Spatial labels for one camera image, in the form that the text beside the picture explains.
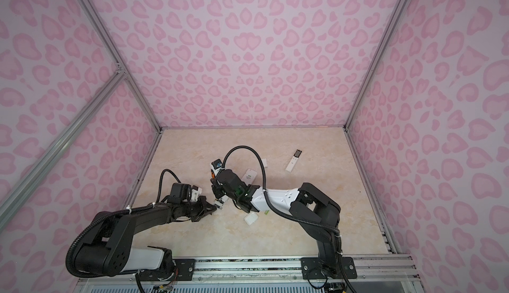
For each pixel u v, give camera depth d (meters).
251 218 0.86
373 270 0.73
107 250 0.43
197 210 0.80
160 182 0.77
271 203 0.52
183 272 0.74
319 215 0.47
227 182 0.63
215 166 0.73
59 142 0.63
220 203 0.90
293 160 1.03
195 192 0.88
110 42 0.84
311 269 0.74
